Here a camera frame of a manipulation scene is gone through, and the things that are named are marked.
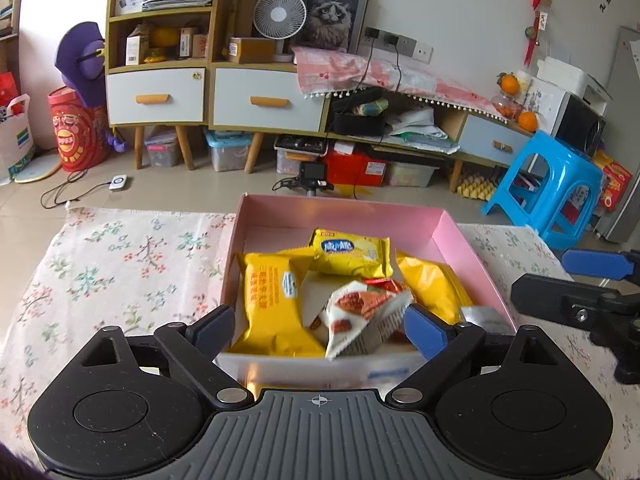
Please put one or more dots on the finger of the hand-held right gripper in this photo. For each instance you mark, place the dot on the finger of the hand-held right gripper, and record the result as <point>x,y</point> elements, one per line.
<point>592,262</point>
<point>537,295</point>

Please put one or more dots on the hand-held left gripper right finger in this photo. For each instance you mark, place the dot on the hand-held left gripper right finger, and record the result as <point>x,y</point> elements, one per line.
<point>427,332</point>

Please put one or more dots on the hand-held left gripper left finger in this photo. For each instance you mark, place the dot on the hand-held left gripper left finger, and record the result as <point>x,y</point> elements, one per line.
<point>215,332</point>

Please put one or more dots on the plain yellow ridged packet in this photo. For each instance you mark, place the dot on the plain yellow ridged packet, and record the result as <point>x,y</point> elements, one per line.
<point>435,285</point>

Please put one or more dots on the yellow packet with white label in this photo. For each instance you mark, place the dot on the yellow packet with white label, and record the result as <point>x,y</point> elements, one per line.
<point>272,310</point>

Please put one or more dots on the walnut print packet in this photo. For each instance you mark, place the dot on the walnut print packet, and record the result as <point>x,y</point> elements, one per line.
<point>360,315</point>

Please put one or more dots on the yellow cracker packet blue label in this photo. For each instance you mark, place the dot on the yellow cracker packet blue label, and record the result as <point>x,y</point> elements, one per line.
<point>350,252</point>

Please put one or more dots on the pink cardboard box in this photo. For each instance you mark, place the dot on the pink cardboard box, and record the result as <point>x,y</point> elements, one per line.
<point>280,220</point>

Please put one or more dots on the red snack bag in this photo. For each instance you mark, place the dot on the red snack bag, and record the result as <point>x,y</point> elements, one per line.
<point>612,182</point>

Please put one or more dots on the blue plastic stool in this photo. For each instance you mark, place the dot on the blue plastic stool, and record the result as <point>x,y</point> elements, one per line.
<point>560,160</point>

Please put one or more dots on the yellow egg tray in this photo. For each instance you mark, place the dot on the yellow egg tray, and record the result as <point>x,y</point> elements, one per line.
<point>477,187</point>

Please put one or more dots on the grey refrigerator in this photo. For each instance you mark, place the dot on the grey refrigerator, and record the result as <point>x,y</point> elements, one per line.
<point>625,135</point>

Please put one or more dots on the black appliance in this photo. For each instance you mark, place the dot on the black appliance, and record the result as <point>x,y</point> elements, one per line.
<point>582,125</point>

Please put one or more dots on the long wooden tv cabinet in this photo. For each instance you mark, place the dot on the long wooden tv cabinet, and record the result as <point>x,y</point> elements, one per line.
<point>495,142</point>

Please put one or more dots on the white printed card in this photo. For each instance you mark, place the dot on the white printed card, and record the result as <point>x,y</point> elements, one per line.
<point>542,102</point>

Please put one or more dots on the small white floor device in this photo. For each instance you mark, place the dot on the small white floor device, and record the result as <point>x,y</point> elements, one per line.
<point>119,183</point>

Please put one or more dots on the red cardboard box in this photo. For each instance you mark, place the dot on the red cardboard box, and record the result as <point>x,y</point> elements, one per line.
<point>360,167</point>

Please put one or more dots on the jar of small oranges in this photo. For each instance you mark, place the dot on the jar of small oranges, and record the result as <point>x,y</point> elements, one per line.
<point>505,105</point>

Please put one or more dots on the blue lidded storage bin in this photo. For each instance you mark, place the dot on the blue lidded storage bin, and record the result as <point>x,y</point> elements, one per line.
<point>227,152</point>

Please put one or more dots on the grey clear storage bin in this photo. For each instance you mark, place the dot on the grey clear storage bin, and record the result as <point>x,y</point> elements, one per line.
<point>161,152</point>

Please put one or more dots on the white foam box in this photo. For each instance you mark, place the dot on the white foam box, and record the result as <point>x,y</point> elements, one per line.
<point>570,75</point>

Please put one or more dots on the white storage bin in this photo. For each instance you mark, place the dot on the white storage bin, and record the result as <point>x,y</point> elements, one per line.
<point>290,157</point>

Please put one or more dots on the orange fruit with leaves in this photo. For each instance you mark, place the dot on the orange fruit with leaves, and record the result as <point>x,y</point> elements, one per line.
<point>509,84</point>

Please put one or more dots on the pile of white papers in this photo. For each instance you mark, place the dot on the pile of white papers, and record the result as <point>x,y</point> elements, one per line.
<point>420,127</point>

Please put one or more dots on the black bag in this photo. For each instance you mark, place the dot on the black bag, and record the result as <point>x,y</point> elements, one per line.
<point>357,122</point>

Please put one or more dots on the round white board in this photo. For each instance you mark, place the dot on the round white board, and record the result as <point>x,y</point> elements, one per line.
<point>37,170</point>

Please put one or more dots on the red round drum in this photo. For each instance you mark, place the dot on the red round drum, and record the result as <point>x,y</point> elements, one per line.
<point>77,130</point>

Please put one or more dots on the tall wooden shelf cabinet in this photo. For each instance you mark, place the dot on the tall wooden shelf cabinet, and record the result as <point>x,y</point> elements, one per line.
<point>155,95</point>

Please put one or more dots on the red hanging decoration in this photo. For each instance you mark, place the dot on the red hanging decoration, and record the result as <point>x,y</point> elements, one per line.
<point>539,5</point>

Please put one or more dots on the white paper bag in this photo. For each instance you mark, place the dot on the white paper bag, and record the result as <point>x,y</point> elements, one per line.
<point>15,145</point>

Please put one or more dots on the pink cherry print cloth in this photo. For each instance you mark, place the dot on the pink cherry print cloth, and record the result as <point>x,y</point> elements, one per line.
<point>340,72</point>

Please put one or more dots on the small cardboard box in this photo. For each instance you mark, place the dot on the small cardboard box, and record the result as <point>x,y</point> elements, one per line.
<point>250,50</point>

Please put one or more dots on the small printed cartons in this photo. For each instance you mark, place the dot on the small printed cartons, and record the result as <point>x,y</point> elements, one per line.
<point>192,42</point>

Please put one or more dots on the brown and white carton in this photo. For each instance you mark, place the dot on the brown and white carton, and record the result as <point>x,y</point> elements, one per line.
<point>136,47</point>

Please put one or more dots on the purple plush toy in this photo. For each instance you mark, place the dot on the purple plush toy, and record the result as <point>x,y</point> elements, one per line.
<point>82,65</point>

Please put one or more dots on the red gift bag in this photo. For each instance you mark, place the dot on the red gift bag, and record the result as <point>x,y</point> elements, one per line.
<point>7,90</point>

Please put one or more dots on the white desk fan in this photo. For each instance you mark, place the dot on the white desk fan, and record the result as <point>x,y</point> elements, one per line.
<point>279,15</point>

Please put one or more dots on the framed cat picture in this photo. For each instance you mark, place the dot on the framed cat picture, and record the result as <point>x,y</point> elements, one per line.
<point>332,15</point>

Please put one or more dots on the black camera on tripod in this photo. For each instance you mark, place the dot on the black camera on tripod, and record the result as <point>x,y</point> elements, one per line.
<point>311,175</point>

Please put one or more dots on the wall socket strip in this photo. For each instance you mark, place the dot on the wall socket strip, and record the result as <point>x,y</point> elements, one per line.
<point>405,45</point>

